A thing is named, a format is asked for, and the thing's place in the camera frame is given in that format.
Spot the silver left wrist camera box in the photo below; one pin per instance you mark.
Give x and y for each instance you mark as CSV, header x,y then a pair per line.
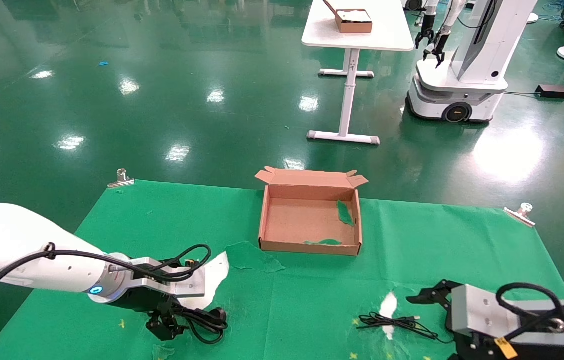
x,y
187,286

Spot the white round stand base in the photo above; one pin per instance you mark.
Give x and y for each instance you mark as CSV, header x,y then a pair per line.
x,y
532,18

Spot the green tablecloth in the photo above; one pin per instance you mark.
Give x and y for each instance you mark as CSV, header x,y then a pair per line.
x,y
162,225

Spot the black power adapter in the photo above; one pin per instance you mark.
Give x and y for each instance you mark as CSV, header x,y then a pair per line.
x,y
552,91

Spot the metal table clamp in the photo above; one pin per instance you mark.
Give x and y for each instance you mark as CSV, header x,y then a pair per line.
x,y
522,214
122,181

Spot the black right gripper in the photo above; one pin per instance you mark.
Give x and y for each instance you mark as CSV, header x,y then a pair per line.
x,y
552,352

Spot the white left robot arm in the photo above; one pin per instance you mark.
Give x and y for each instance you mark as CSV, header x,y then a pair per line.
x,y
2,240

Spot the white standing table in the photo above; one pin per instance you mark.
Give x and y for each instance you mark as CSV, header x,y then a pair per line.
x,y
387,30

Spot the open brown cardboard box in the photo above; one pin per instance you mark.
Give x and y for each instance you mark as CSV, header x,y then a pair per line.
x,y
302,220

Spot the white wheeled robot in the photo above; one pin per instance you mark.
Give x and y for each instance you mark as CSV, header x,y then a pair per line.
x,y
477,65

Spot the thin green cloth scrap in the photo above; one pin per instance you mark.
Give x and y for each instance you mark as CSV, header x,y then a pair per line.
x,y
324,242

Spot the large green cloth scrap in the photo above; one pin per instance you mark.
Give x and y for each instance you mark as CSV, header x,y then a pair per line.
x,y
345,214

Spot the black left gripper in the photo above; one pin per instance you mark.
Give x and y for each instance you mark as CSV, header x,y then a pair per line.
x,y
142,301

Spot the small brown cardboard box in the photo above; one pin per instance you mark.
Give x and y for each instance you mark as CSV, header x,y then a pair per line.
x,y
354,24

